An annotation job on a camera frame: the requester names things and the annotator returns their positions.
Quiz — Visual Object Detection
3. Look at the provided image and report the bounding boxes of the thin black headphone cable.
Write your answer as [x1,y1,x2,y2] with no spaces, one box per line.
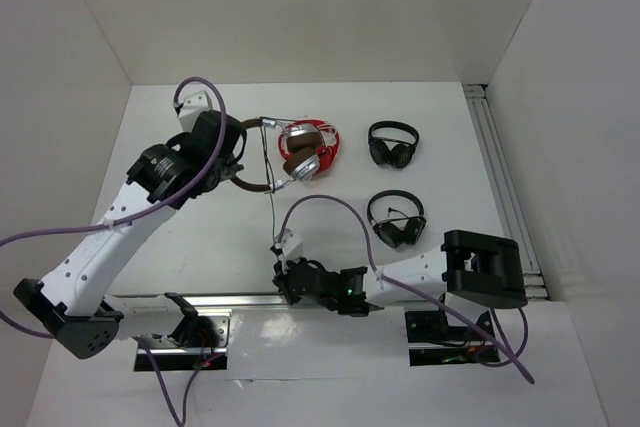
[258,116,286,253]

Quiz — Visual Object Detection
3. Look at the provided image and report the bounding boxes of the brown silver headphones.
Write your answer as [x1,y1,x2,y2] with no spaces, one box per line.
[231,117,324,193]

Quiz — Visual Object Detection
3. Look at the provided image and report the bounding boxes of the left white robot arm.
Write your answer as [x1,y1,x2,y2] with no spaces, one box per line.
[13,110,246,359]

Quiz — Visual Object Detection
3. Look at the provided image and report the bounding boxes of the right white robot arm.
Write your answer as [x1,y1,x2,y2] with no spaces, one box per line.
[271,230,528,317]

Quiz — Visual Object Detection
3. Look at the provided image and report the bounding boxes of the near black headphones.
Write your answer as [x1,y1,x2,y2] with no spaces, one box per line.
[366,189,427,249]

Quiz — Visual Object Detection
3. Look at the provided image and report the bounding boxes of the black headphones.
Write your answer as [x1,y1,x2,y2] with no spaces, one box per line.
[368,120,420,170]
[366,189,427,249]

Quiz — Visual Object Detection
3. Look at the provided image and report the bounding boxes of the red headphones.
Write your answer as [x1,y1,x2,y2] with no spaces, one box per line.
[278,119,340,179]

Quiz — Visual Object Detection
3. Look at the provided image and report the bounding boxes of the far black headphones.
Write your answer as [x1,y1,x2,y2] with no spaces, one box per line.
[368,120,420,170]

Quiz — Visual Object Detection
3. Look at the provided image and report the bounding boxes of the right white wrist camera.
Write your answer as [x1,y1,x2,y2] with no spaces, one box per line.
[271,228,303,262]

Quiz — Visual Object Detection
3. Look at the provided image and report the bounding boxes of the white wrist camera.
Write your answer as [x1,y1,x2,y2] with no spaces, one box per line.
[271,228,303,262]
[174,90,213,132]

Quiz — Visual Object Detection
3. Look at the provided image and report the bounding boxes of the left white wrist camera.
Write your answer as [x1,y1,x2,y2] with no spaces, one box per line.
[174,90,213,132]

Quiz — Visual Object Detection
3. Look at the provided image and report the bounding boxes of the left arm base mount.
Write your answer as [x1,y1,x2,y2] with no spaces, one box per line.
[141,309,231,372]

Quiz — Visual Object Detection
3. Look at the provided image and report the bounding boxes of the white cable on red headphones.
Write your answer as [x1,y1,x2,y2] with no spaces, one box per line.
[299,121,337,158]

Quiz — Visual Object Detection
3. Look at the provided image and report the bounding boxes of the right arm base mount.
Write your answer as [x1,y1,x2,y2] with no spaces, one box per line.
[404,302,500,367]

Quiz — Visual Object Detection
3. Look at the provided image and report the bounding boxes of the aluminium rail front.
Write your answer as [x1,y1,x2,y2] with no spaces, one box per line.
[104,291,416,309]

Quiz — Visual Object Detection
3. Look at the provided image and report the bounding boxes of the aluminium rail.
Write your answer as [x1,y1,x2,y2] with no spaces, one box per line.
[104,291,416,309]
[463,85,541,275]

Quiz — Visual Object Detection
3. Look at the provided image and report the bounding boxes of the aluminium rail right side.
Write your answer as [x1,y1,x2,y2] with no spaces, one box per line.
[463,85,541,275]

